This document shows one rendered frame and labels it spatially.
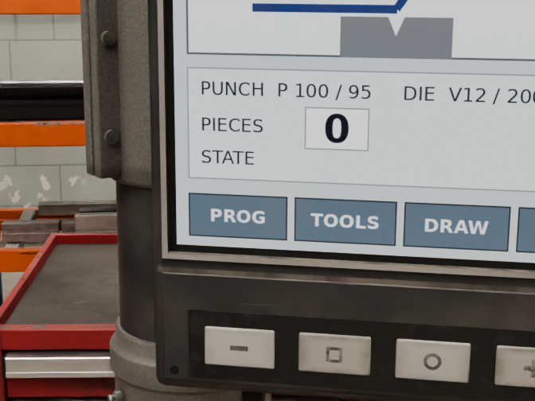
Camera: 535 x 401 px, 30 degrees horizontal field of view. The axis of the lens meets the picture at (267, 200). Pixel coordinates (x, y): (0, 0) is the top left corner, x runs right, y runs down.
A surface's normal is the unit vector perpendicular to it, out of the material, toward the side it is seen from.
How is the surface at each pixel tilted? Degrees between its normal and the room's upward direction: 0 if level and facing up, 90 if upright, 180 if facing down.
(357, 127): 90
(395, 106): 90
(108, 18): 90
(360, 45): 90
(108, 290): 0
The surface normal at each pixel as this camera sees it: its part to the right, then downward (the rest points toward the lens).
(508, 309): -0.17, 0.22
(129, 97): -0.59, 0.18
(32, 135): 0.11, 0.23
